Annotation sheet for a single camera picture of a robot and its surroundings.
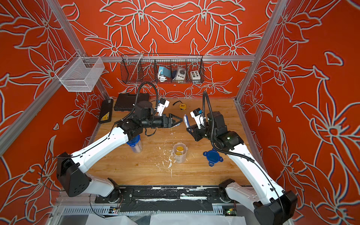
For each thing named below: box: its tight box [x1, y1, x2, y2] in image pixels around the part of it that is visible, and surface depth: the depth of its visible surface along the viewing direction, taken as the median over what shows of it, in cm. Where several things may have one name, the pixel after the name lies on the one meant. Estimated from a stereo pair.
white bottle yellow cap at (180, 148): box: [176, 145, 184, 152], surface depth 81 cm
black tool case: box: [113, 93, 150, 112], surface depth 119 cm
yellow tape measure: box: [179, 103, 187, 111], surface depth 115 cm
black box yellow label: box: [98, 98, 114, 124], surface depth 113 cm
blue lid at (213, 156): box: [202, 148, 224, 167], surface depth 89 cm
